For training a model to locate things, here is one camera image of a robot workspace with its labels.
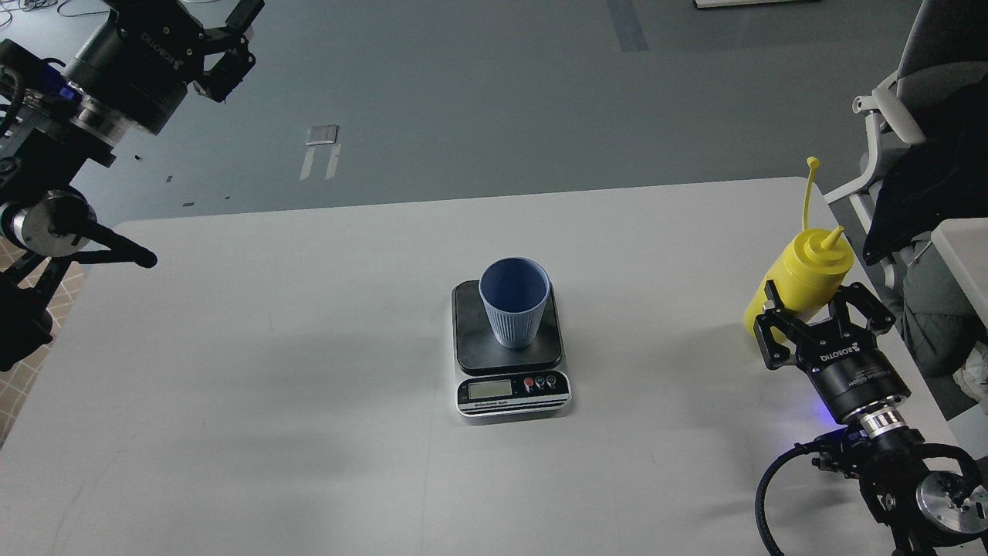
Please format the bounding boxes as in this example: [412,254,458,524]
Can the yellow squeeze bottle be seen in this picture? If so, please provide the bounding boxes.
[743,156,854,337]

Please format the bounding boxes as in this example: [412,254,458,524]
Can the black floor cables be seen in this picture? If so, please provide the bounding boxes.
[0,0,136,29]

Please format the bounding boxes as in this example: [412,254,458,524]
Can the blue ribbed cup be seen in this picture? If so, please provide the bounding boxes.
[479,257,553,349]

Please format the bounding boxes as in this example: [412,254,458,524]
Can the silver digital kitchen scale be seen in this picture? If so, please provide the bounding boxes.
[452,280,573,422]

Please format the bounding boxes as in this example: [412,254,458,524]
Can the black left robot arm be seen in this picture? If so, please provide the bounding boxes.
[1,1,264,371]

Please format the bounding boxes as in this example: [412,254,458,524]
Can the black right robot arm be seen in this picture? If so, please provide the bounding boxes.
[753,280,986,555]

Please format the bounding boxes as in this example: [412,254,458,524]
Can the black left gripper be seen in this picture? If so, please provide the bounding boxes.
[66,1,265,136]

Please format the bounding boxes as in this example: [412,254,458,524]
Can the grey office chair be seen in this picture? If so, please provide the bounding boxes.
[822,0,988,286]

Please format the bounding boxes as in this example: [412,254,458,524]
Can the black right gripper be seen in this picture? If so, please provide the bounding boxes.
[753,280,912,424]

